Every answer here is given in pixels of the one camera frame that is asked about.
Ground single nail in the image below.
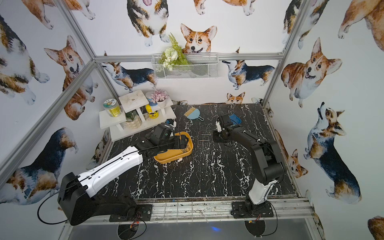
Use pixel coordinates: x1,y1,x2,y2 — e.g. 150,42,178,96
199,134,212,142

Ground yellow plastic storage box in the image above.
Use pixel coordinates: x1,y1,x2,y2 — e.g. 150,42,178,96
154,132,194,165

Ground pink flowers in white pot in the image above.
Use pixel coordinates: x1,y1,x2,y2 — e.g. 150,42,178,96
151,89,169,108

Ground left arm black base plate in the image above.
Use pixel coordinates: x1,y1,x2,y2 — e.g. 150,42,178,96
109,204,153,223

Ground white wire wall basket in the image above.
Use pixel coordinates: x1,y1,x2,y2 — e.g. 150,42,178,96
151,54,219,80

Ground aluminium front rail frame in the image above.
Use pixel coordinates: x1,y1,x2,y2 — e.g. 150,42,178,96
84,198,315,225

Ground blue plastic dustpan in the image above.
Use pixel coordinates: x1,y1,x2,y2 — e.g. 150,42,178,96
230,114,242,125

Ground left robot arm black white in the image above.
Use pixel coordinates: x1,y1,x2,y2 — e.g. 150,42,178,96
58,123,192,226

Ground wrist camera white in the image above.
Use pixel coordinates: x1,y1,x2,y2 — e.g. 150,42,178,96
166,119,177,128
216,120,222,133

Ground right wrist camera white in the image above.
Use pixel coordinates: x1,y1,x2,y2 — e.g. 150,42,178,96
216,120,222,133

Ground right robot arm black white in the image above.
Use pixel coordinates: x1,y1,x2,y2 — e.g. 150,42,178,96
214,115,286,215

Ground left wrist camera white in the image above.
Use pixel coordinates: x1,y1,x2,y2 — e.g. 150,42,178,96
166,119,177,128

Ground yellow bottle with blue cap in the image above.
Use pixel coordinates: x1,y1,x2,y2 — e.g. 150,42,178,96
146,97,159,119

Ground white tiered display shelf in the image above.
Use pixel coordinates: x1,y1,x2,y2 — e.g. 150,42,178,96
99,90,176,142

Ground small green plant woven pot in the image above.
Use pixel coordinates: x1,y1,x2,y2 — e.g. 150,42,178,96
125,110,142,130

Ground artificial green white flower bouquet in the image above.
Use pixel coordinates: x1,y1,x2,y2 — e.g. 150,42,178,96
158,33,190,71

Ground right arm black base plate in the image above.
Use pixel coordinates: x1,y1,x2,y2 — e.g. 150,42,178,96
230,201,274,219

